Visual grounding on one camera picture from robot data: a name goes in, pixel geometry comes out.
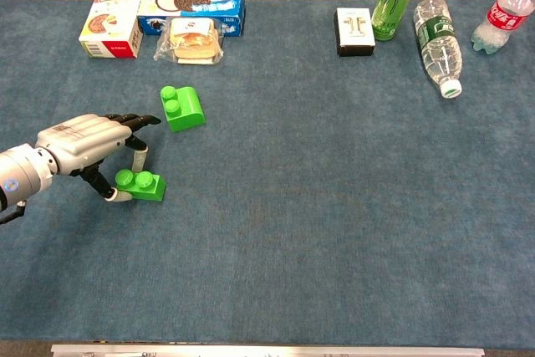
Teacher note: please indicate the small white black box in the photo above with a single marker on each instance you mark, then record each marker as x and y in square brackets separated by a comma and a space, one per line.
[355, 29]

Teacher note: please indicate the clear bottle green label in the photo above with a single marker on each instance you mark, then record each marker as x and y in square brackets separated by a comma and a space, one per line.
[441, 43]

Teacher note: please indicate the blue felt table cloth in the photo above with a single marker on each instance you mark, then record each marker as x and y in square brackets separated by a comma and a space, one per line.
[292, 206]

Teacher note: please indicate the blue Oreo cookie box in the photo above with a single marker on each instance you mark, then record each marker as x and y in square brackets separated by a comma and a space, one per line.
[225, 6]

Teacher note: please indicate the bagged sandwich bread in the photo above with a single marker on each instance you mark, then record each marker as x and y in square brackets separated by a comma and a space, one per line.
[194, 43]

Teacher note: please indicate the white yellow pie snack box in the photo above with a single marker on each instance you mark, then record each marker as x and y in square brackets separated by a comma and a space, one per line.
[108, 29]

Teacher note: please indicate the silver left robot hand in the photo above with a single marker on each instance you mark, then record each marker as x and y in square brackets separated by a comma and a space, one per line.
[83, 137]

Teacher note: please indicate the curved green toy brick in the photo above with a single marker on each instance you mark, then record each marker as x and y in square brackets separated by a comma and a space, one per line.
[190, 108]

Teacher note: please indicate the aluminium rail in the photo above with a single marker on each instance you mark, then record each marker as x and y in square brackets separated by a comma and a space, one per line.
[267, 350]

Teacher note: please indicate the clear bottle red label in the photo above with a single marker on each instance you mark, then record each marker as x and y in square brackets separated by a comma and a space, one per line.
[503, 14]

